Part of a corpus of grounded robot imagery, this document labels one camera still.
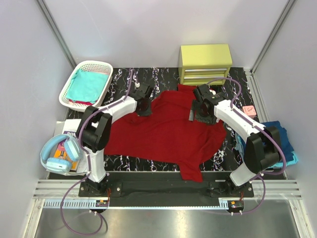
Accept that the red t shirt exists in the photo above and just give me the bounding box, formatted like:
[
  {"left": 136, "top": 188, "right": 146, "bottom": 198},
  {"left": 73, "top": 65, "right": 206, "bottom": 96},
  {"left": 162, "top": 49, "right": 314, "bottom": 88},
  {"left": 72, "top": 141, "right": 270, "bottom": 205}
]
[{"left": 104, "top": 84, "right": 227, "bottom": 182}]

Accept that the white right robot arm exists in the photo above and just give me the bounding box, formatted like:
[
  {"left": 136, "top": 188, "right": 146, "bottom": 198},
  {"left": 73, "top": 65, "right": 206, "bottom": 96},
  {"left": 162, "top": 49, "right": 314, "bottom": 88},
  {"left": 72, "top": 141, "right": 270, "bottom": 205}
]
[{"left": 189, "top": 84, "right": 286, "bottom": 197}]

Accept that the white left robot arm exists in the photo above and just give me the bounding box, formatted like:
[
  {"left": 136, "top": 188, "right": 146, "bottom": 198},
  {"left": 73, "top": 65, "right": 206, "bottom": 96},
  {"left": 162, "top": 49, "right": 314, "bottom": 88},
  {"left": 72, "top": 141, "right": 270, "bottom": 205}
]
[{"left": 76, "top": 83, "right": 153, "bottom": 196}]

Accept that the yellow green drawer cabinet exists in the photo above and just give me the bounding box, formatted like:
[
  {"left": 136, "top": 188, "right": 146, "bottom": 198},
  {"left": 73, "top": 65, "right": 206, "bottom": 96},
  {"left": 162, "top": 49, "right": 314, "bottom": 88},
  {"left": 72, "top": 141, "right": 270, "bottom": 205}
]
[{"left": 178, "top": 44, "right": 232, "bottom": 86}]

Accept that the pink cube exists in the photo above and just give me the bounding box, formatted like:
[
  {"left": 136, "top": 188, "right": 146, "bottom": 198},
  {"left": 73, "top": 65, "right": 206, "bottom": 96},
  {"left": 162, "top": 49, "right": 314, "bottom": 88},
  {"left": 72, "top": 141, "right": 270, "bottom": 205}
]
[{"left": 242, "top": 105, "right": 257, "bottom": 119}]

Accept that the white plastic laundry basket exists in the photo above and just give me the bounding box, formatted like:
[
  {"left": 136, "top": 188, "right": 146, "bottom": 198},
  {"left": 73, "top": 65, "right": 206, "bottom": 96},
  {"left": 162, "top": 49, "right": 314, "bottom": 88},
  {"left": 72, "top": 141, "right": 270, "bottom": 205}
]
[{"left": 59, "top": 60, "right": 113, "bottom": 112}]

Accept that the teal folded t shirt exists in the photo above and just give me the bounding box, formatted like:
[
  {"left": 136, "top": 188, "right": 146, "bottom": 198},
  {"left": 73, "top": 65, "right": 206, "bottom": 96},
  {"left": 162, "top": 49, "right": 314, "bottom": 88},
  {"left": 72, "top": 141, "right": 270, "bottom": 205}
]
[{"left": 66, "top": 69, "right": 109, "bottom": 103}]

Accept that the pink folded shirt in basket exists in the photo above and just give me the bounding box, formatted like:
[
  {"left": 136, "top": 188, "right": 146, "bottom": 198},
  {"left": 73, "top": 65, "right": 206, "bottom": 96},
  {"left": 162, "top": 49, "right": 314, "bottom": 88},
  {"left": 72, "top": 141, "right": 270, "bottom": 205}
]
[{"left": 68, "top": 99, "right": 94, "bottom": 106}]

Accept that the blue t shirt pile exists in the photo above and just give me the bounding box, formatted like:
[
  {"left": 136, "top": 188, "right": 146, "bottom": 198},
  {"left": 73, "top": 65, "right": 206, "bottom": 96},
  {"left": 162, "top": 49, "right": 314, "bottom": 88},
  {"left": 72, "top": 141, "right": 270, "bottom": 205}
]
[{"left": 234, "top": 121, "right": 298, "bottom": 165}]

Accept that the light blue shirt under pile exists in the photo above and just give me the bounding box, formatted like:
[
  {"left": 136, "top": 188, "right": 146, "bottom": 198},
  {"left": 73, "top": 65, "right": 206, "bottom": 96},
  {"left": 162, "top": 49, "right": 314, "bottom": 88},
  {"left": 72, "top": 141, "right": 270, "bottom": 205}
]
[{"left": 235, "top": 133, "right": 298, "bottom": 166}]

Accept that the colourful Roald Dahl book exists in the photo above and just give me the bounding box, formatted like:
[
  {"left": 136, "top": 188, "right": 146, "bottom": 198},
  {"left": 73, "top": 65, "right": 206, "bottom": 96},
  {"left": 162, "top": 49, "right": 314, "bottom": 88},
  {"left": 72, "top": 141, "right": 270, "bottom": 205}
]
[{"left": 53, "top": 130, "right": 84, "bottom": 173}]

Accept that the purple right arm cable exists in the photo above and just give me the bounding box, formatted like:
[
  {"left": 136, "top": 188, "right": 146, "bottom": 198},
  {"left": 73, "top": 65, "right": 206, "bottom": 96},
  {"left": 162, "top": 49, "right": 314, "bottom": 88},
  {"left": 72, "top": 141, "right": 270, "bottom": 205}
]
[{"left": 205, "top": 77, "right": 288, "bottom": 177}]

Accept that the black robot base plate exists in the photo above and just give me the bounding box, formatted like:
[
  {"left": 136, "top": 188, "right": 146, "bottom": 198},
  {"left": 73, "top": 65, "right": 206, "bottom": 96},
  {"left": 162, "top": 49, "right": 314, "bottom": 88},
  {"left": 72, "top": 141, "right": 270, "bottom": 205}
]
[{"left": 79, "top": 172, "right": 254, "bottom": 209}]

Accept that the light blue ring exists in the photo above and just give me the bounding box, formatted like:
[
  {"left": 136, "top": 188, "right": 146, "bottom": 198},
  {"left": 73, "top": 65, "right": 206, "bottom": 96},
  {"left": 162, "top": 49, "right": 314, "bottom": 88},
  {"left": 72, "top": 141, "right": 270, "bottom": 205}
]
[{"left": 39, "top": 134, "right": 84, "bottom": 174}]

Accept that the aluminium frame post left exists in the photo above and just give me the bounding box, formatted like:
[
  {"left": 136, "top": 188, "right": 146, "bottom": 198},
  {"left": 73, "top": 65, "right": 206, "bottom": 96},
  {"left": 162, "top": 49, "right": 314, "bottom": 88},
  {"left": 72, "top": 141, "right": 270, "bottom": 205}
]
[{"left": 35, "top": 0, "right": 77, "bottom": 69}]

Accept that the aluminium frame post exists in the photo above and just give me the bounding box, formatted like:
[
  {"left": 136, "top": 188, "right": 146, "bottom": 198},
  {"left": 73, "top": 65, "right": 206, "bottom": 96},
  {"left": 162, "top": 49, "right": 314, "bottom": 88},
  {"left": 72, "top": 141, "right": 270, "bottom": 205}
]
[
  {"left": 250, "top": 0, "right": 297, "bottom": 74},
  {"left": 35, "top": 0, "right": 77, "bottom": 69}
]

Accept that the aluminium frame post right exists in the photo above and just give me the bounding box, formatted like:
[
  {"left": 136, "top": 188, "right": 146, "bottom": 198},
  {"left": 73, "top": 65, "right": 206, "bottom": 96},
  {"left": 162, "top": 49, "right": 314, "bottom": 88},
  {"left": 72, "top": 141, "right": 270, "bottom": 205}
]
[{"left": 250, "top": 0, "right": 297, "bottom": 74}]

